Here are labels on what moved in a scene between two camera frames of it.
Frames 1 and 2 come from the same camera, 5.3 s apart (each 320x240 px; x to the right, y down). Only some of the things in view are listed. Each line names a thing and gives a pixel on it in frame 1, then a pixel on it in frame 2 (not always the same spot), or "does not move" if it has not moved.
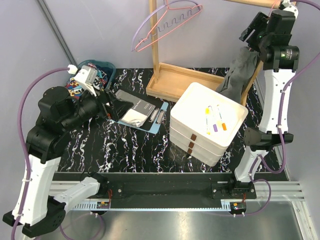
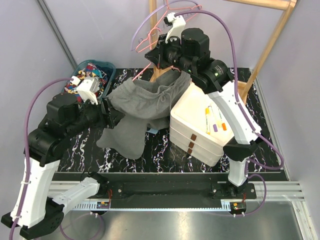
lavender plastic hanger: [152, 16] does not move
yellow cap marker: [207, 114] does not move
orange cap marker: [223, 125] does not move
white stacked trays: [203, 122] does not move
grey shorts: [241, 70] → [145, 103]
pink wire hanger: [274, 3] → [149, 47]
